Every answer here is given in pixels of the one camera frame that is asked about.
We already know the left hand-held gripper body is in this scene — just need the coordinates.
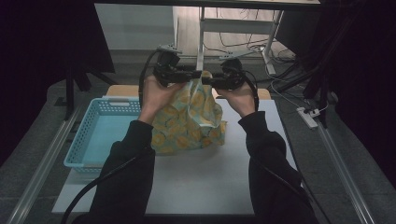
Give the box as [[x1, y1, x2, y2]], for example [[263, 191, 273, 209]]
[[152, 43, 189, 89]]

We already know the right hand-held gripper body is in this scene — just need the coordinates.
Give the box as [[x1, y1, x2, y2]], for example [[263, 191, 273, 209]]
[[217, 50, 250, 92]]

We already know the citrus print cloth bag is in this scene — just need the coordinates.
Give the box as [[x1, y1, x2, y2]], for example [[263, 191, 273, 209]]
[[150, 70, 227, 156]]

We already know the light blue plastic basket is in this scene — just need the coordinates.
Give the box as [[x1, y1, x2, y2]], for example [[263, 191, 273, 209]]
[[64, 96, 145, 175]]

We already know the person's right hand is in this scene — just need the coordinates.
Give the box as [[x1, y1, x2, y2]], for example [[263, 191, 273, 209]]
[[215, 85, 259, 119]]

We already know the person's left hand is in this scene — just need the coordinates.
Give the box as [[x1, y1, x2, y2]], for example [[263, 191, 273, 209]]
[[137, 74, 185, 126]]

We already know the white power strip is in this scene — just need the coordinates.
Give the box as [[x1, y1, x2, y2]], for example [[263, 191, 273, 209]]
[[295, 106, 320, 130]]

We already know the black metal stand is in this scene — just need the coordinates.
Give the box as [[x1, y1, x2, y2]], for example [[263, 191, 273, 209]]
[[55, 60, 120, 121], [274, 0, 362, 129]]

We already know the white table mat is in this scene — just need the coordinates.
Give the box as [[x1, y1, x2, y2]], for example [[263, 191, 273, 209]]
[[51, 95, 298, 216]]

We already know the black curtain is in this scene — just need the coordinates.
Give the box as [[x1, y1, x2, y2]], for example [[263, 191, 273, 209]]
[[0, 0, 116, 167]]

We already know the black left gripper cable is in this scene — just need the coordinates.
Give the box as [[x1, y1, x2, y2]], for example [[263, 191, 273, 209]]
[[60, 49, 164, 224]]

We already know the tangle of floor cables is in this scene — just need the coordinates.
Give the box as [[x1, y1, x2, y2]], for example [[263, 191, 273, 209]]
[[204, 8, 331, 108]]

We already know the white desk frame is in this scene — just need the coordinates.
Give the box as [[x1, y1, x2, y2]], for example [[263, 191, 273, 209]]
[[195, 7, 285, 76]]

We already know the aluminium rail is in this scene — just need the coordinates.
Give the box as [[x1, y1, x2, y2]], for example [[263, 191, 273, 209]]
[[6, 106, 82, 224], [317, 122, 377, 224]]

